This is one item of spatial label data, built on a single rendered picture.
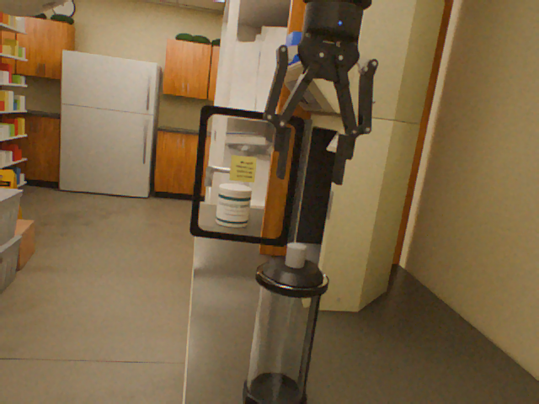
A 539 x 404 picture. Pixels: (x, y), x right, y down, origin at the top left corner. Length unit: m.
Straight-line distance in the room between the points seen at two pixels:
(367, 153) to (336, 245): 0.23
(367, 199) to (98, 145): 5.20
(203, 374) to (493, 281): 0.74
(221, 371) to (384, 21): 0.77
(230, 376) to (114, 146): 5.29
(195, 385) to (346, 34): 0.58
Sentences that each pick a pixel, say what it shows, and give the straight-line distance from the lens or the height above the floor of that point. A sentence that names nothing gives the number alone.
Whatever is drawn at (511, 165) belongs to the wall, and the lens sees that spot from 1.17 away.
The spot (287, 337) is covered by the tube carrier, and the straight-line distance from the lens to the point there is 0.62.
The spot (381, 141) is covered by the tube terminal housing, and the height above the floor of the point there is 1.36.
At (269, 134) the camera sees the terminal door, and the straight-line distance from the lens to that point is 1.24.
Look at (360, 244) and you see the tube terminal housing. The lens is 1.02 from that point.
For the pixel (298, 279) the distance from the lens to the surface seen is 0.59.
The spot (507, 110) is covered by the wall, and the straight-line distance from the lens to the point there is 1.22.
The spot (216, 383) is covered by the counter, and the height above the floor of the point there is 0.94.
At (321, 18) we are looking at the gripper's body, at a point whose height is 1.51.
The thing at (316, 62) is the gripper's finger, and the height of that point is 1.46.
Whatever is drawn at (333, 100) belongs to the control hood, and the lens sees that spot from 0.94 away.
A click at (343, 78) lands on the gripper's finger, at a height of 1.45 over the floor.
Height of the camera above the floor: 1.40
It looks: 12 degrees down
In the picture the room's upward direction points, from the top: 8 degrees clockwise
